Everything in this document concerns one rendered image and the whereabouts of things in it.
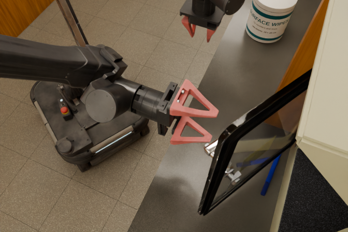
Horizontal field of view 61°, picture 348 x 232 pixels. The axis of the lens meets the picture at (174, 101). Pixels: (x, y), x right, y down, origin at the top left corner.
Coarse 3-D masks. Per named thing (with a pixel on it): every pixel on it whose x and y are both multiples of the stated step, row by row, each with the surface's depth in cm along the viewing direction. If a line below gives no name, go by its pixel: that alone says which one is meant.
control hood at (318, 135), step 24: (336, 0) 26; (336, 24) 24; (336, 48) 22; (312, 72) 22; (336, 72) 21; (312, 96) 20; (336, 96) 20; (312, 120) 19; (336, 120) 19; (312, 144) 19; (336, 144) 18; (336, 168) 19
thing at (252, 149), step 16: (304, 80) 36; (272, 96) 35; (304, 96) 43; (256, 112) 33; (288, 112) 44; (256, 128) 38; (272, 128) 45; (288, 128) 55; (240, 144) 39; (256, 144) 46; (272, 144) 56; (240, 160) 47; (256, 160) 58; (208, 176) 44; (240, 176) 60; (224, 192) 63
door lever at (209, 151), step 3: (213, 141) 52; (216, 141) 51; (207, 144) 51; (210, 144) 51; (213, 144) 51; (204, 147) 51; (207, 147) 51; (210, 147) 51; (213, 147) 51; (204, 150) 51; (207, 150) 51; (210, 150) 50; (213, 150) 51; (207, 153) 51; (210, 153) 50; (213, 153) 50
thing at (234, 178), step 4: (228, 172) 48; (232, 172) 49; (236, 172) 48; (224, 176) 49; (228, 176) 49; (232, 176) 48; (236, 176) 48; (232, 180) 47; (236, 180) 48; (232, 184) 50; (228, 188) 51
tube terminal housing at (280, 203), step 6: (294, 144) 76; (294, 150) 74; (288, 156) 78; (294, 156) 71; (288, 162) 75; (288, 168) 73; (288, 174) 70; (282, 180) 74; (288, 180) 68; (282, 186) 72; (282, 192) 70; (282, 198) 68; (282, 204) 66; (276, 210) 69; (276, 216) 67; (276, 222) 65; (270, 228) 68; (276, 228) 63
